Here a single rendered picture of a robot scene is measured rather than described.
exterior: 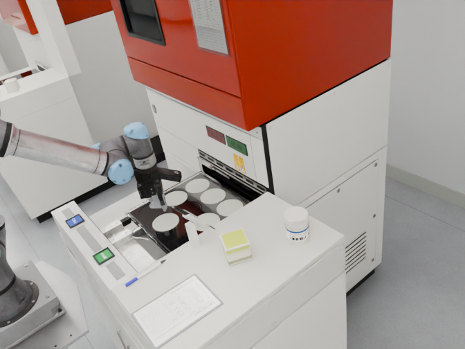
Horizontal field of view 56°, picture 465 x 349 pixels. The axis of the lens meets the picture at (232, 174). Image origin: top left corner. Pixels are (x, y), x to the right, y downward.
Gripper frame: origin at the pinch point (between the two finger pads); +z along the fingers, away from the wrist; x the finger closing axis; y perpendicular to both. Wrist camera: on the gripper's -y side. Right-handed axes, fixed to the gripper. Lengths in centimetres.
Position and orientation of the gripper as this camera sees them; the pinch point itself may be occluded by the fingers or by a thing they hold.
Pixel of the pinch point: (165, 208)
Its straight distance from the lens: 165.6
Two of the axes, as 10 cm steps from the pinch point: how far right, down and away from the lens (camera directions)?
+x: 1.7, 5.3, -8.3
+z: 1.6, 8.2, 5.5
